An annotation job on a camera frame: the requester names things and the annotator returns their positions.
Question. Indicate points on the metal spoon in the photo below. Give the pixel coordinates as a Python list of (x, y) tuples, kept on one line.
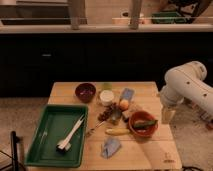
[(113, 120)]

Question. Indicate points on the dark purple bowl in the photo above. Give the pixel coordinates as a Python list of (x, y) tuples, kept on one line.
[(85, 92)]

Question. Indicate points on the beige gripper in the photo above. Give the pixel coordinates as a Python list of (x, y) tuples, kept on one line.
[(167, 114)]

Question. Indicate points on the green plastic tray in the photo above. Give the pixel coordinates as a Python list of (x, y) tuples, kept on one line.
[(55, 123)]

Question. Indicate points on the green cup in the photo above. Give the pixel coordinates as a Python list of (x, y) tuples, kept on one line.
[(106, 86)]

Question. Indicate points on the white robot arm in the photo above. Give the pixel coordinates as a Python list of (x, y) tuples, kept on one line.
[(186, 82)]

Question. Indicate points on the green crate background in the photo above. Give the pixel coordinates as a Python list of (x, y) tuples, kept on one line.
[(168, 17)]

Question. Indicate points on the yellow corn toy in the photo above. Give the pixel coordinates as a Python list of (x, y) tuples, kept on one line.
[(117, 132)]

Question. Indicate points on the purple grapes toy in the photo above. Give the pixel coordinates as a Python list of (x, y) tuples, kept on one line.
[(105, 115)]

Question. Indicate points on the black chair frame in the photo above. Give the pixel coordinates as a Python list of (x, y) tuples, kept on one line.
[(15, 164)]

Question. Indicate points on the green cucumber toy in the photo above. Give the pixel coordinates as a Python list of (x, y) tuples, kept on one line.
[(144, 125)]

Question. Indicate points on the orange bowl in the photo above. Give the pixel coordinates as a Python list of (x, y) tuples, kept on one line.
[(142, 116)]

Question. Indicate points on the orange fruit toy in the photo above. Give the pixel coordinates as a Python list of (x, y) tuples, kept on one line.
[(124, 104)]

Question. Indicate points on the white round container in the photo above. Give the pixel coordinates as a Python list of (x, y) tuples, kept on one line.
[(106, 97)]

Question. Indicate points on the white plastic brush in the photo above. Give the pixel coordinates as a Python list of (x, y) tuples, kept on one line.
[(64, 144)]

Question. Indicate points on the light blue towel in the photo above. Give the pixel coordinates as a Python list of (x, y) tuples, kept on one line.
[(110, 147)]

